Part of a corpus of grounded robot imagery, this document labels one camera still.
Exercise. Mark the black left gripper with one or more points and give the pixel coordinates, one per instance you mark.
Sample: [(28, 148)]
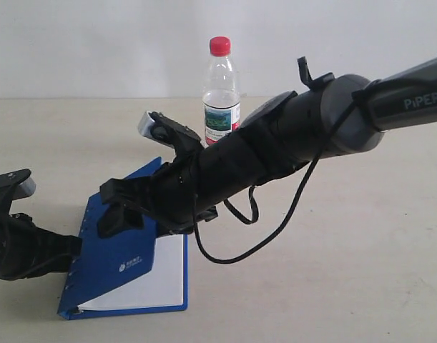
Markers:
[(28, 251)]

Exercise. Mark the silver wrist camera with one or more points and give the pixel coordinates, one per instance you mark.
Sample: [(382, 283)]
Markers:
[(15, 185), (154, 125)]

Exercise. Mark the clear plastic water bottle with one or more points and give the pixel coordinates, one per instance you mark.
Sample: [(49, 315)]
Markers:
[(220, 92)]

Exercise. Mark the white notebook paper pages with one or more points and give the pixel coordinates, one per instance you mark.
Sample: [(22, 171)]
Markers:
[(163, 286)]

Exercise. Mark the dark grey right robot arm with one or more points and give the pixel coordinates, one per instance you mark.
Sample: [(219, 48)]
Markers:
[(336, 116)]

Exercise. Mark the blue ring binder notebook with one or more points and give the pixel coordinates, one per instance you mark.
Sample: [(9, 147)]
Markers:
[(105, 264)]

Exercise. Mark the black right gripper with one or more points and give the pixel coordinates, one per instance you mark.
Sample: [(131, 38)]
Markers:
[(252, 155)]

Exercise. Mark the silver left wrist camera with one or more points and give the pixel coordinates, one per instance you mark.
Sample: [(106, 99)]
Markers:
[(15, 185)]

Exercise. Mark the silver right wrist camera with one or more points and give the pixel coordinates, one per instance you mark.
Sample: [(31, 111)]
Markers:
[(154, 125)]

